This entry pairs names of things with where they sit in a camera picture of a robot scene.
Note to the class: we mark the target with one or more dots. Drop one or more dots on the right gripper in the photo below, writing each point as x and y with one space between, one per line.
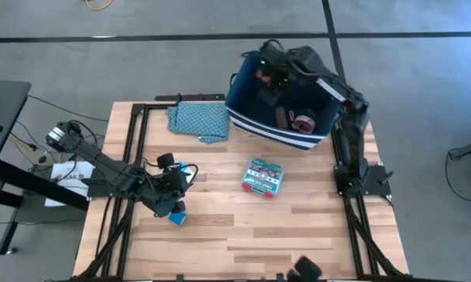
276 66

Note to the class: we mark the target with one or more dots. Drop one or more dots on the teal patterned fabric pouch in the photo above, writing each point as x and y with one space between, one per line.
200 121

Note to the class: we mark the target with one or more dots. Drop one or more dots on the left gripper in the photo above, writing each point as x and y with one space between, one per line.
166 188

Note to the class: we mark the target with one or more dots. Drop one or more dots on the pink bandage roll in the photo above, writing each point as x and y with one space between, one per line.
303 122

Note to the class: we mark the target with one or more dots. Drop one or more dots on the navy white striped fabric basket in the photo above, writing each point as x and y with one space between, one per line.
274 129

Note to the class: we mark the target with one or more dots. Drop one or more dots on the red medical item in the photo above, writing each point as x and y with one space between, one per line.
263 78

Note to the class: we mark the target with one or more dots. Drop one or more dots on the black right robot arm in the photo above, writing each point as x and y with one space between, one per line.
350 117

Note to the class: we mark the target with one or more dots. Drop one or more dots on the black crossbar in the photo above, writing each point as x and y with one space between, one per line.
192 97

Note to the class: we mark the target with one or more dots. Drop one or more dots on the black side desk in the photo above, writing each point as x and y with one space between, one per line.
4 129

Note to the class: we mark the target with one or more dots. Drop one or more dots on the brown flat packet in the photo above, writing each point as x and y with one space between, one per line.
281 117

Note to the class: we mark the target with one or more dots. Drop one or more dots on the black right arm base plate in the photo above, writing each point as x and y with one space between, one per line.
376 180

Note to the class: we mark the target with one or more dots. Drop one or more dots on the black table-level camera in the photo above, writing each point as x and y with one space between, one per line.
305 270

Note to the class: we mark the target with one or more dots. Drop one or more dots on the white paper sheet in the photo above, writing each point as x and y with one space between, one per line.
68 182

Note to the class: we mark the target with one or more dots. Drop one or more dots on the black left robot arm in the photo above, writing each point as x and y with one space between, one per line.
102 162

